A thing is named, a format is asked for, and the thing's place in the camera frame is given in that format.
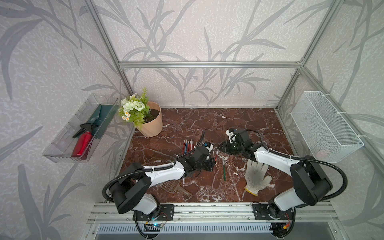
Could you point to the white work glove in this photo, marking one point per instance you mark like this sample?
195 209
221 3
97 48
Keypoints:
256 177

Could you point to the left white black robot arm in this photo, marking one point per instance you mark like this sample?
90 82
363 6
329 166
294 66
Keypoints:
128 191

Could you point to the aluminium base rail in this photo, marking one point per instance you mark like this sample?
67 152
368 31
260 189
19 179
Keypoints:
241 212

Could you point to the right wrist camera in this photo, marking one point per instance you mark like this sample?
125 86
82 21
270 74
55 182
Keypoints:
231 135

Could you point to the clear plastic wall tray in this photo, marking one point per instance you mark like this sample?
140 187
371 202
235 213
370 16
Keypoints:
61 148

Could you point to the brown plastic scoop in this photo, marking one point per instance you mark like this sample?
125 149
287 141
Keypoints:
174 186

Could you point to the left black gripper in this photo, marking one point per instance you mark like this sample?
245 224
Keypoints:
211 165

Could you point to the small circuit board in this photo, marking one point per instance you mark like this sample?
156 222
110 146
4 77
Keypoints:
154 227

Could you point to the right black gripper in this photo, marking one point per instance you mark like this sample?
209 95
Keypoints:
225 144

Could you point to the terracotta flower pot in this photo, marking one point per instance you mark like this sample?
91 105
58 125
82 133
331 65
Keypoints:
154 127

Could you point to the artificial white flower plant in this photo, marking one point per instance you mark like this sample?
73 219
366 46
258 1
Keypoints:
135 109

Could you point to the red spray bottle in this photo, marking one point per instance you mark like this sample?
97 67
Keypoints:
85 136

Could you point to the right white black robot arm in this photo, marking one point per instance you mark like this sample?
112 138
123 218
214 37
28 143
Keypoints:
311 183

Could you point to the white wire mesh basket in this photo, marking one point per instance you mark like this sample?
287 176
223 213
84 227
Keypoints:
325 130

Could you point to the green garden trowel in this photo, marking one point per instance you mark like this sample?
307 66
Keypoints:
101 118

